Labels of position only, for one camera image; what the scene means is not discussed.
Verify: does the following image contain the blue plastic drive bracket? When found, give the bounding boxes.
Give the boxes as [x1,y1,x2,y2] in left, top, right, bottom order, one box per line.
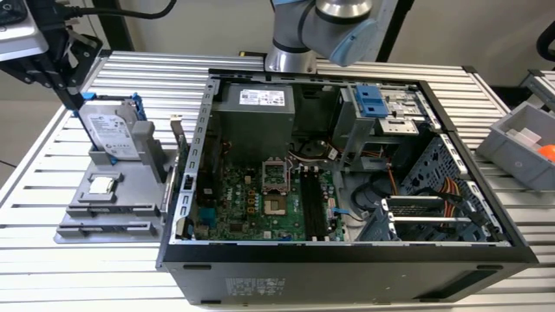
[354,84,388,118]

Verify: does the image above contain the grey power supply unit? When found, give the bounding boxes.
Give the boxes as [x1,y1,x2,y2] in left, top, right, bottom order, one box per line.
[212,83,296,163]

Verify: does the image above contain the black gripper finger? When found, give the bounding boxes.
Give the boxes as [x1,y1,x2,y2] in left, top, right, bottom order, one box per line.
[0,53,84,112]
[63,34,104,88]

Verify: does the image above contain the black frame post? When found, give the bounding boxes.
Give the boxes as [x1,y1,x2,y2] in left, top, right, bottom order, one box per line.
[95,0,135,53]
[375,0,412,63]

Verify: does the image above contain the thick black cable loop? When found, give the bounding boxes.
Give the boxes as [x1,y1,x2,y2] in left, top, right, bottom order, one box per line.
[351,181,387,222]

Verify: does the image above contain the metal disk bay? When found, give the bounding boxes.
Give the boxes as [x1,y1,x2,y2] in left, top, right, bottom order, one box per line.
[380,194,474,241]

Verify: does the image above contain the grey plastic bin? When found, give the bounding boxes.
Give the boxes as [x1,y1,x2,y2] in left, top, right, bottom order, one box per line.
[475,101,555,198]

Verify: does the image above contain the black curved hose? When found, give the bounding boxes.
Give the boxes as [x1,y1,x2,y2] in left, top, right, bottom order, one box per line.
[535,22,555,62]

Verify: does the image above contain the black RAM slot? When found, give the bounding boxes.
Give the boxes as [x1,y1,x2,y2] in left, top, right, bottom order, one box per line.
[310,171,323,237]
[302,171,315,237]
[306,171,319,237]

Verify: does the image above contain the orange ball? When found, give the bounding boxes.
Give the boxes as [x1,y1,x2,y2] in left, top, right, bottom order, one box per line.
[536,144,555,163]

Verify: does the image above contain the orange yellow power wires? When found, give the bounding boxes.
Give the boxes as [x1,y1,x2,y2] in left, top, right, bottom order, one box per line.
[435,180,463,201]

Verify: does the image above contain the CPU socket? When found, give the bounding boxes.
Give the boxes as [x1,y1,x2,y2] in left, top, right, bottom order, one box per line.
[262,191,291,217]

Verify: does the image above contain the grey parts rack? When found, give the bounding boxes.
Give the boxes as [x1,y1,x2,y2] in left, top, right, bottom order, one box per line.
[52,122,182,244]

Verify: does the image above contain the silver CPU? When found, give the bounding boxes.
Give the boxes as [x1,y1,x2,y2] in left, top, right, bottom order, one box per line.
[88,177,118,195]

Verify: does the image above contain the round CPU cooler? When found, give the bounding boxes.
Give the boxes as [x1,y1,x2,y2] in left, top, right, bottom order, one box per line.
[290,138,339,162]

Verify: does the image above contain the blue expansion slot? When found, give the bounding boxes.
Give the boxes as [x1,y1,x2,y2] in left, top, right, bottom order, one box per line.
[198,207,218,228]

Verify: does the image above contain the black open PC case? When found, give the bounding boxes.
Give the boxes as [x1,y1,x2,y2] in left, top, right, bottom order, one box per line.
[155,67,540,306]

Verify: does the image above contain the white plastic part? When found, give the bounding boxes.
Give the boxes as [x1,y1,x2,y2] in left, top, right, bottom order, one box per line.
[504,128,543,147]

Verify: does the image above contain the metal socket cover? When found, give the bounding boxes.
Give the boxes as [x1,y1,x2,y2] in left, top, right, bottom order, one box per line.
[262,157,291,192]

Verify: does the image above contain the green motherboard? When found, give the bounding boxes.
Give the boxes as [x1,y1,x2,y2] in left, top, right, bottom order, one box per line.
[192,162,348,242]

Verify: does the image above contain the graphics card with metal bracket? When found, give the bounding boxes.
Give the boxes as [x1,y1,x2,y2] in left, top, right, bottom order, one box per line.
[167,113,192,173]

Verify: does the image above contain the silver drive cage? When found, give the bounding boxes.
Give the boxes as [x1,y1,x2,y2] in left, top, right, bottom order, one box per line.
[331,83,428,172]

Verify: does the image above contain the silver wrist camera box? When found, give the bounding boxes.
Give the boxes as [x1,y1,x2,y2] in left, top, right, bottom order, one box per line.
[0,0,51,61]

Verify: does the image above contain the hard disk in blue carrier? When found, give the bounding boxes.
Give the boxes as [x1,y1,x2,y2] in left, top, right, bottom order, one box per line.
[64,92,144,163]

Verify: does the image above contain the thin orange wires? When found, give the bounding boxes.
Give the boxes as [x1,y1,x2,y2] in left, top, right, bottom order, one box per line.
[363,149,398,196]

